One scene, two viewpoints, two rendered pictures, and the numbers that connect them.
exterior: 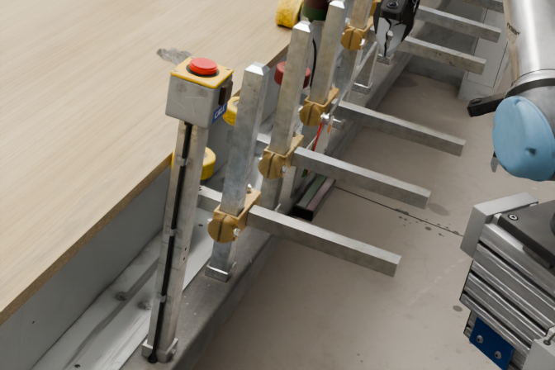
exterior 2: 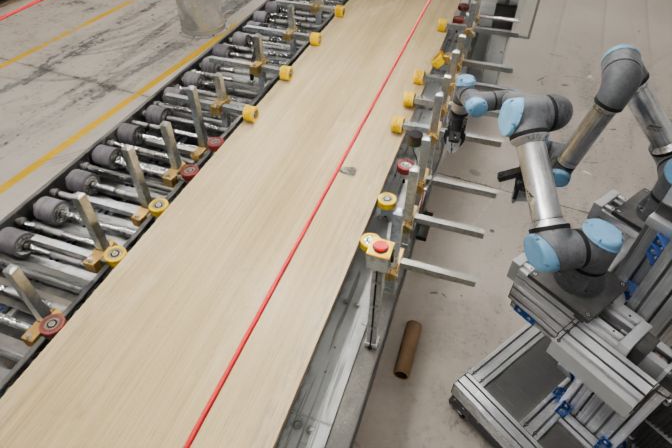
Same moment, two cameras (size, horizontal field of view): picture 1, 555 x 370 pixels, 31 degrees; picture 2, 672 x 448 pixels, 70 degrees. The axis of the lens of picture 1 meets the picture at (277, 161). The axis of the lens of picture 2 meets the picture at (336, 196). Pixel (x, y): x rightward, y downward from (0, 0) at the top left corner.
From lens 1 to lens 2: 0.61 m
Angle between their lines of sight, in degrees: 14
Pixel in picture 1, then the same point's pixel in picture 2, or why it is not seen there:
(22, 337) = not seen: hidden behind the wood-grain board
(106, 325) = (342, 320)
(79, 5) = (294, 143)
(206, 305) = (387, 309)
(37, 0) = (274, 145)
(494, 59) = (493, 77)
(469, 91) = not seen: hidden behind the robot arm
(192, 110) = (378, 267)
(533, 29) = (541, 195)
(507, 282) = (533, 296)
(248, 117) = (397, 232)
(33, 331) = not seen: hidden behind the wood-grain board
